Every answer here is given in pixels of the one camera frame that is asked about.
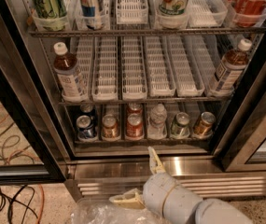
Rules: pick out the wire shelf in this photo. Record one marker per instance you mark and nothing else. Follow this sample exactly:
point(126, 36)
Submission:
point(151, 32)
point(151, 100)

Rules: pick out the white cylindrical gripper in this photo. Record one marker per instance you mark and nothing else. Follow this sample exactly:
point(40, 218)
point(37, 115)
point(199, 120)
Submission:
point(156, 190)

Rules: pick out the white tray middle shelf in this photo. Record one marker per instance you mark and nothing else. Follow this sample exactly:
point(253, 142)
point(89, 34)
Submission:
point(134, 84)
point(187, 77)
point(159, 71)
point(105, 71)

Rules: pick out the white tray shelf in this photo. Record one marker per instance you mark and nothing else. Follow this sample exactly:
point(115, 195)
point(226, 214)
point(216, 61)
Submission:
point(187, 77)
point(105, 71)
point(134, 84)
point(131, 11)
point(206, 13)
point(159, 71)

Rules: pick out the left tea bottle white cap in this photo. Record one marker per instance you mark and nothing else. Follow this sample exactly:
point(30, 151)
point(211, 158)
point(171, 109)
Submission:
point(69, 73)

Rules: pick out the left glass fridge door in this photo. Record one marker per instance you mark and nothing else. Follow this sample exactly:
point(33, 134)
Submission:
point(48, 171)

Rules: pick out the clear plastic bin with bag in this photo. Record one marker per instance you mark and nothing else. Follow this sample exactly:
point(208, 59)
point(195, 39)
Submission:
point(104, 212)

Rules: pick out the brown soda can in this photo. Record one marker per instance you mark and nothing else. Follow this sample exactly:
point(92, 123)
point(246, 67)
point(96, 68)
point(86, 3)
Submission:
point(110, 126)

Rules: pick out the stainless steel fridge base grille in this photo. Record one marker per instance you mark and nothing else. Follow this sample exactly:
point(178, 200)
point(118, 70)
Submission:
point(101, 179)

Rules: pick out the right fridge door frame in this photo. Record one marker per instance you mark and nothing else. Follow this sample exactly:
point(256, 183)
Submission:
point(242, 131)

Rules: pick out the blue pepsi can front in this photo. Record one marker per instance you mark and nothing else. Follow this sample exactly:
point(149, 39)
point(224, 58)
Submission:
point(85, 127)

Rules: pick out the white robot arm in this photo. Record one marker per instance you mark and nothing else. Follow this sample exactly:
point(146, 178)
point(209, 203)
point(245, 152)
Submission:
point(215, 211)

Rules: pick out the middle wire shelf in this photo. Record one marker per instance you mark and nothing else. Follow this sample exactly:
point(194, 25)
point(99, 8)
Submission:
point(151, 100)

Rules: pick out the red coke can front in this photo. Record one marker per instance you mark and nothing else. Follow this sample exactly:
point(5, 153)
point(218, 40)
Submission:
point(134, 126)

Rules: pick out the green soda can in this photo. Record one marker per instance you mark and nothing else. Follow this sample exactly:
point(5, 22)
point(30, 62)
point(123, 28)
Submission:
point(180, 126)

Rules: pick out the blue pepsi can rear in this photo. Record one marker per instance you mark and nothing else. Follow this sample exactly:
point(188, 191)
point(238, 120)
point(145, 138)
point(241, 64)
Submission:
point(88, 110)

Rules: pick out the blue pepsi can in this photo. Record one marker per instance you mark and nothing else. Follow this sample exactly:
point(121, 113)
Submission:
point(88, 110)
point(85, 127)

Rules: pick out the orange-brown tilted can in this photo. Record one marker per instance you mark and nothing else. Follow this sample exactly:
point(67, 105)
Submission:
point(204, 125)

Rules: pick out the large coca-cola can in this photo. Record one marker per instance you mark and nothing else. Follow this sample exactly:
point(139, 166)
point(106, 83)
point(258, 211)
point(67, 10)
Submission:
point(247, 13)

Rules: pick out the top wire shelf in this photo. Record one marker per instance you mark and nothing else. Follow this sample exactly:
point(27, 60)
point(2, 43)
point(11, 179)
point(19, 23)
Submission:
point(151, 32)

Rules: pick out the red coke can rear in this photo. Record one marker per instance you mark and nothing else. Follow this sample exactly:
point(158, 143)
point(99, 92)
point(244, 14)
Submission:
point(134, 108)

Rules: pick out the white tray top shelf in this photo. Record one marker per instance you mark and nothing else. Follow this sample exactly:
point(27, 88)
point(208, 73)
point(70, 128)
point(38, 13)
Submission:
point(206, 13)
point(131, 11)

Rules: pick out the red coke can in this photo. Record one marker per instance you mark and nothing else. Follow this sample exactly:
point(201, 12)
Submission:
point(134, 126)
point(134, 108)

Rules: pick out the right tea bottle white cap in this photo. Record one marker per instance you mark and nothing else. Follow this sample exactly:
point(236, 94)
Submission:
point(232, 65)

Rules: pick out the tea bottle white cap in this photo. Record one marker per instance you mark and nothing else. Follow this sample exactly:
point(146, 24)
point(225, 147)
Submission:
point(69, 73)
point(232, 65)

